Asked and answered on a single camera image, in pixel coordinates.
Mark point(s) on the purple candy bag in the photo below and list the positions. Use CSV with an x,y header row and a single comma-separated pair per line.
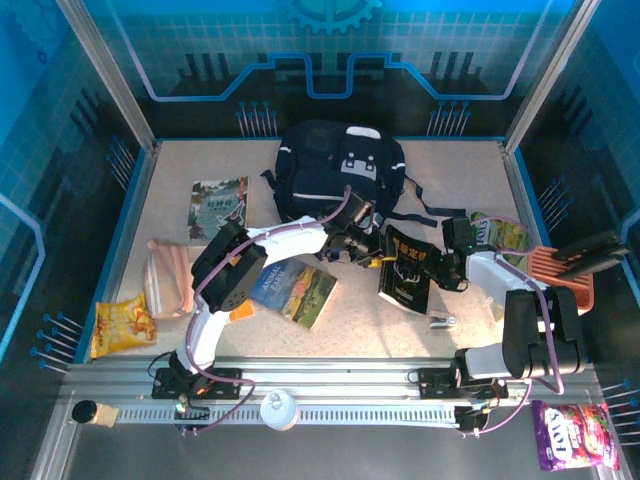
x,y
575,435

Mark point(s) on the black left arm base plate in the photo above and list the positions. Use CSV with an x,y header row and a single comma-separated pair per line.
x,y
225,382

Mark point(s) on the black cylinder knob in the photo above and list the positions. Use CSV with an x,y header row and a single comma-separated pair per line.
x,y
97,414

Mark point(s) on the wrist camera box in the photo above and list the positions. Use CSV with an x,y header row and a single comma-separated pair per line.
x,y
357,210
457,232

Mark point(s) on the yellow chips bag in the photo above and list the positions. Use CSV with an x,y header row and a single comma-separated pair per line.
x,y
122,327

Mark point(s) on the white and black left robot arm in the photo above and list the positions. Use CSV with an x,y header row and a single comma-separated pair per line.
x,y
285,245

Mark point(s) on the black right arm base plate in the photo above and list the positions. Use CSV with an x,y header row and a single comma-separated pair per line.
x,y
435,382

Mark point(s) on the black book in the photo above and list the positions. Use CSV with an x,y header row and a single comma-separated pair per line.
x,y
405,285

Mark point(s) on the white work notebook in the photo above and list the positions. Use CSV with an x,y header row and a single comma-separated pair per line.
x,y
243,312

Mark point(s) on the Animal Farm book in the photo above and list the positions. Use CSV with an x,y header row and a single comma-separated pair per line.
x,y
300,295

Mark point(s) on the pink striped pencil pouch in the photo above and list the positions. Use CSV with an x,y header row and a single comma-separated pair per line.
x,y
167,280

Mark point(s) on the white round cap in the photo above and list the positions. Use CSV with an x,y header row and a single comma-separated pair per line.
x,y
278,411

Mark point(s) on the green candy bag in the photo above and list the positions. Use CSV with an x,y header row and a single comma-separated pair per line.
x,y
505,237

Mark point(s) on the blue illustrated book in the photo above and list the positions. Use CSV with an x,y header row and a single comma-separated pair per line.
x,y
217,207

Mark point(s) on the orange knife block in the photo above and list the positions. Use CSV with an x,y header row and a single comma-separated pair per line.
x,y
545,265

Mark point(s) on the aluminium enclosure frame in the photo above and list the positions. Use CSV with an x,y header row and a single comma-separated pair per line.
x,y
325,367

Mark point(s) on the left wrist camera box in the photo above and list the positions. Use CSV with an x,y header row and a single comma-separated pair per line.
x,y
357,210

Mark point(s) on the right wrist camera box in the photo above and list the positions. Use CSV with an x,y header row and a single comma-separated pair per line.
x,y
457,232

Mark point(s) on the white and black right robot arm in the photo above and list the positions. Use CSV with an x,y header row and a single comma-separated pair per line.
x,y
500,270

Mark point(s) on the navy student backpack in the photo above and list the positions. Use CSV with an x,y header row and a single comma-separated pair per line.
x,y
320,170

